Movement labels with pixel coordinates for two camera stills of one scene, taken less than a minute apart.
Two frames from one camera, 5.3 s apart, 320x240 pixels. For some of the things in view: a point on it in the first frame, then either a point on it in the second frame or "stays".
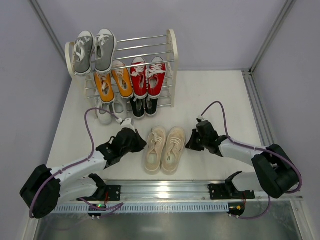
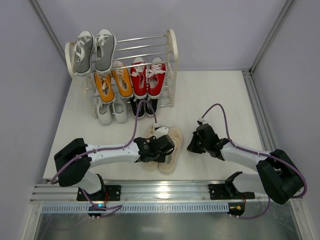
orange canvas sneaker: [122, 79] stays
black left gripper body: [136, 142] -> [166, 146]
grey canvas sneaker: [83, 48] stays
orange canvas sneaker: [104, 83] stays
